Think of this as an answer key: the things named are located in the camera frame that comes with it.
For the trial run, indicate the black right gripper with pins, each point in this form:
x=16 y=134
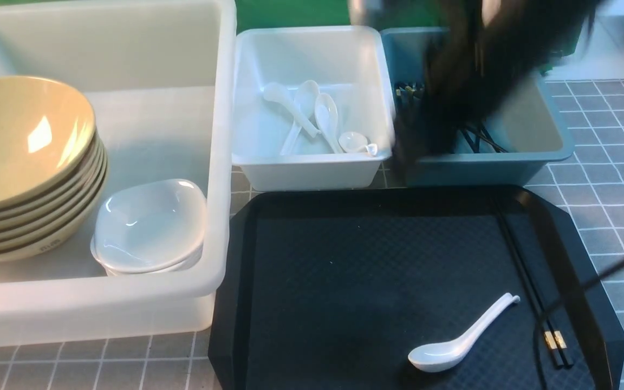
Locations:
x=443 y=111

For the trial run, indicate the white square dish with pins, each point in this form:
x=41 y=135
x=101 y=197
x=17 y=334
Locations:
x=185 y=264
x=97 y=258
x=151 y=226

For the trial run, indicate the yellow noodle bowl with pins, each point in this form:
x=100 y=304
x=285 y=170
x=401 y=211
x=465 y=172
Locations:
x=45 y=128

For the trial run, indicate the black chopstick gold band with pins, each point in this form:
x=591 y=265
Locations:
x=544 y=329

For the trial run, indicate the white ceramic soup spoon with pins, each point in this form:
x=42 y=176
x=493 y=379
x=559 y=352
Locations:
x=442 y=356

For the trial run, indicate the bottom stacked yellow bowl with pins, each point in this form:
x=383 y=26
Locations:
x=70 y=226

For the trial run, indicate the blue-grey plastic bin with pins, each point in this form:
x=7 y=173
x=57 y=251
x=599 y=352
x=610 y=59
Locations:
x=529 y=126

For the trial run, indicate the small white spoon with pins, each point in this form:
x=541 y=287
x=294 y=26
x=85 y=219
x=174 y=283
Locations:
x=353 y=142

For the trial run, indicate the white spoon right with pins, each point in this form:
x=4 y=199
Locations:
x=327 y=119

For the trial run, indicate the small white plastic bin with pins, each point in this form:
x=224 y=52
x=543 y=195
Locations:
x=349 y=64

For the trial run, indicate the white spoon middle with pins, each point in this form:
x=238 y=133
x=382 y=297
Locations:
x=304 y=97

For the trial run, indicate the white square dish in bin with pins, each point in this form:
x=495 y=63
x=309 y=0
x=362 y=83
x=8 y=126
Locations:
x=97 y=258

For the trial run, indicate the white spoon left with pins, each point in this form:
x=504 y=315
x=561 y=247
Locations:
x=277 y=93

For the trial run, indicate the black plastic serving tray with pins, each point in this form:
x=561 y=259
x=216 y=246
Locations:
x=332 y=290

